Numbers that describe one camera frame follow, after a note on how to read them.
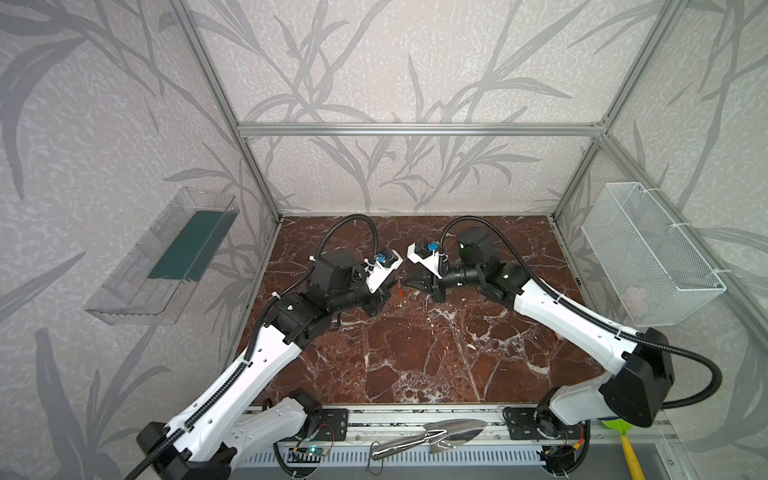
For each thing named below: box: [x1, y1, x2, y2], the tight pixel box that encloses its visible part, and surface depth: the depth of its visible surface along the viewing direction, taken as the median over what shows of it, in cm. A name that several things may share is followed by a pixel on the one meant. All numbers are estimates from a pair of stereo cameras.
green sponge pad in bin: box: [147, 210, 239, 281], surface depth 69 cm
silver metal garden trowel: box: [371, 419, 487, 461], surface depth 72 cm
